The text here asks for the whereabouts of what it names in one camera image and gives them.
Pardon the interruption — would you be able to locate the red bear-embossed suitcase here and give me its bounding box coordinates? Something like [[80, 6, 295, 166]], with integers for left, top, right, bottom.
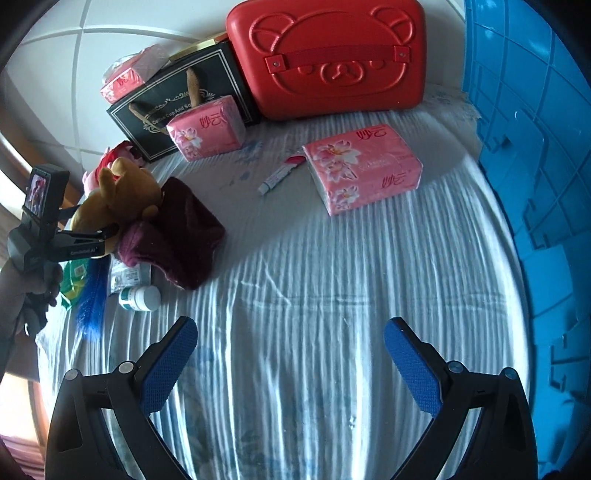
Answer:
[[225, 0, 428, 121]]

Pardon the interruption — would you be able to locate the brown teddy bear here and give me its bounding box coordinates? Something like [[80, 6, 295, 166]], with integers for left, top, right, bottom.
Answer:
[[69, 157, 164, 259]]

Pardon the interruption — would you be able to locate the maroon knit hat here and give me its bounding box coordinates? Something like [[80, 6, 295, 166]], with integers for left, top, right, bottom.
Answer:
[[117, 176, 227, 291]]

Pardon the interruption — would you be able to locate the red white ointment tube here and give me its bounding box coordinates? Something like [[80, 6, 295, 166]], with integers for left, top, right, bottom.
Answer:
[[259, 154, 308, 195]]

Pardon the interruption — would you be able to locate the blue striped bed sheet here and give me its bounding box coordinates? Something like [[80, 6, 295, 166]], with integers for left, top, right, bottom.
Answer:
[[37, 104, 536, 480]]

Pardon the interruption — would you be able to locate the opened pink tissue pack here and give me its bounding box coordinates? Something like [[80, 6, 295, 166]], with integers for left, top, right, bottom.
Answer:
[[99, 44, 171, 104]]

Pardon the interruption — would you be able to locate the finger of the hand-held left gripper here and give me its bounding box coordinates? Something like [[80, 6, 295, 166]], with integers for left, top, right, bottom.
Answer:
[[55, 224, 123, 247]]

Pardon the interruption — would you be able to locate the white medicine bottle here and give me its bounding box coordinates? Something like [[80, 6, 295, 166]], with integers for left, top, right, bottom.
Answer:
[[118, 285, 161, 312]]

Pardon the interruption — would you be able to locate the blue bristle brush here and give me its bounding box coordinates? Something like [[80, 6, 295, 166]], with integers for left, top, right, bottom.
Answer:
[[76, 258, 112, 337]]

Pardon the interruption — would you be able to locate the pink plush pig red outfit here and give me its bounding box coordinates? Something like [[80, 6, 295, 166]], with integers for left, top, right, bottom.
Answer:
[[83, 141, 139, 190]]

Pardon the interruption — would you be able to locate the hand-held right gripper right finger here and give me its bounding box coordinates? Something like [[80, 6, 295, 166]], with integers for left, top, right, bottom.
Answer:
[[384, 316, 539, 480]]

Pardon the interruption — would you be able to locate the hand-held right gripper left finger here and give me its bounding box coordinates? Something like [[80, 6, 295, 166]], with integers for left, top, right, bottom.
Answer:
[[45, 316, 199, 480]]

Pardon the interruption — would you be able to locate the person's left hand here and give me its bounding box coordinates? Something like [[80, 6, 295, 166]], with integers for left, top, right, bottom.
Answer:
[[0, 263, 63, 333]]

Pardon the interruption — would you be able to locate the person's left forearm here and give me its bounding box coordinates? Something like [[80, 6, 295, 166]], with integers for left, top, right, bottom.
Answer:
[[0, 318, 47, 384]]

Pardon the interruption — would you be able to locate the green packet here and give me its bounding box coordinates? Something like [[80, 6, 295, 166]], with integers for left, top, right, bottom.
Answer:
[[60, 261, 88, 305]]

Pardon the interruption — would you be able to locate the blue plastic crate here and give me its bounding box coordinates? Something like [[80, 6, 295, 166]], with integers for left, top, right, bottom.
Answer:
[[462, 0, 591, 462]]

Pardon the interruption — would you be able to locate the white wipes packet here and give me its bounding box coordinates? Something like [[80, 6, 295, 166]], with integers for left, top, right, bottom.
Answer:
[[107, 256, 153, 296]]

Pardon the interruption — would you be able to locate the black gift bag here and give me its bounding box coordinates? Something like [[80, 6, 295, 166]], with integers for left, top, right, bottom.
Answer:
[[105, 41, 266, 163]]

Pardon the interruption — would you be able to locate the pink tissue pack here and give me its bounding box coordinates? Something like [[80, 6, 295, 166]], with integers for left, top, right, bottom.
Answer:
[[166, 95, 245, 162], [302, 127, 423, 217], [99, 44, 171, 104]]

